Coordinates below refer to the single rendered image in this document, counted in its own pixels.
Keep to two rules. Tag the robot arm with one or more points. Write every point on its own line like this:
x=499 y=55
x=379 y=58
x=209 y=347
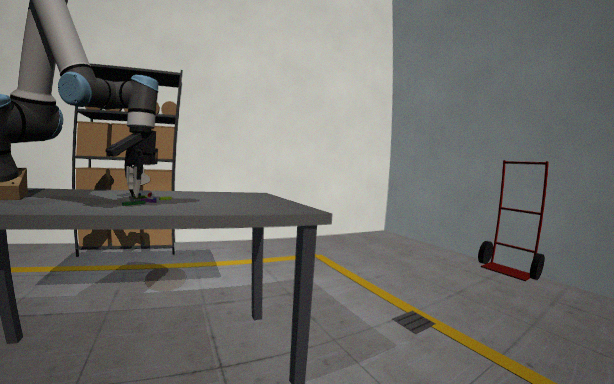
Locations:
x=37 y=118

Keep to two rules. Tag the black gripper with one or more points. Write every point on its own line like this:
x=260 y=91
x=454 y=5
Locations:
x=136 y=176

